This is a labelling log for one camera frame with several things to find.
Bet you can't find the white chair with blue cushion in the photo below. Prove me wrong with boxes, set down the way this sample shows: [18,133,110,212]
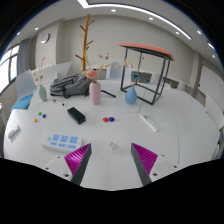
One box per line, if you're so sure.
[10,69,37,112]

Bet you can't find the green vase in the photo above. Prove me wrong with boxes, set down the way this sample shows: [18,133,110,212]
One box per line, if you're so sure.
[38,84,48,103]

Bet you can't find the white bar-shaped device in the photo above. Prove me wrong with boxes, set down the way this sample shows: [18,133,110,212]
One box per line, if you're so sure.
[139,114,160,133]

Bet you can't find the black-framed orange-topped side table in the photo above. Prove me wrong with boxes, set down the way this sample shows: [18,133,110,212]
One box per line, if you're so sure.
[118,42,175,106]

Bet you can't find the white chairs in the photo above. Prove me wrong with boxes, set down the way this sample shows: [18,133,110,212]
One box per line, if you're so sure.
[39,60,188,93]

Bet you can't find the black rectangular case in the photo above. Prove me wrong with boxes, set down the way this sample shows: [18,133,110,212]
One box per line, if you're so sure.
[66,106,87,126]

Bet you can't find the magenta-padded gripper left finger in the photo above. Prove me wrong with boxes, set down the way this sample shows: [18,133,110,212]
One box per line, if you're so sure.
[42,143,92,186]

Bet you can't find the white wall board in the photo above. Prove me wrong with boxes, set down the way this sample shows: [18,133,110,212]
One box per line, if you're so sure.
[199,64,224,113]

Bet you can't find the dried flower stems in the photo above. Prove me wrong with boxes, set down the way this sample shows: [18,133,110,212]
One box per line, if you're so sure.
[31,57,47,87]
[123,56,146,88]

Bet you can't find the grey curtain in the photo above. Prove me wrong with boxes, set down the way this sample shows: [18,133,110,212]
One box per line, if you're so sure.
[16,38,31,76]

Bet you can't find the round wall clock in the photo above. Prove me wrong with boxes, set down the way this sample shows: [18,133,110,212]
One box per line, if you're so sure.
[40,33,51,45]

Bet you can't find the black marker pen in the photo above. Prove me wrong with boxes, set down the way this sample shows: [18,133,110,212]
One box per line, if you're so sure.
[52,98,66,107]

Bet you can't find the pink flower bouquet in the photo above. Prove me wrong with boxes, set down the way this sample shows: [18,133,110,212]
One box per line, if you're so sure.
[84,53,111,84]

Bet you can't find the pink vase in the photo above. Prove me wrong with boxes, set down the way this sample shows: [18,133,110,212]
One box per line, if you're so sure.
[88,81,102,106]

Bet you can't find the grey backpack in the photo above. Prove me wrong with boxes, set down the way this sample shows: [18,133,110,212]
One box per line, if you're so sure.
[49,73,93,99]

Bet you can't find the ceiling lights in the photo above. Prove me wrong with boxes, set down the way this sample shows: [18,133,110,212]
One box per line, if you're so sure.
[14,0,218,59]

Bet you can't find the wooden coat rack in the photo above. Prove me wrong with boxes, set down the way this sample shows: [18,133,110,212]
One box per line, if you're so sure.
[74,13,96,74]

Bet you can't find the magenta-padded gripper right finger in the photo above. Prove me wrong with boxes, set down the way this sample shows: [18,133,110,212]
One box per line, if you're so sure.
[130,142,183,186]

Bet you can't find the white remote control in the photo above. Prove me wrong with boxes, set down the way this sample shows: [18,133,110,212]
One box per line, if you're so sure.
[7,124,22,141]

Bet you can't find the blue vase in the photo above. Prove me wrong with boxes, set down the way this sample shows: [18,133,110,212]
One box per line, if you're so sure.
[124,85,138,105]

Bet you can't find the window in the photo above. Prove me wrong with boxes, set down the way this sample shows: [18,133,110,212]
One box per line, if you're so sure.
[0,44,20,94]

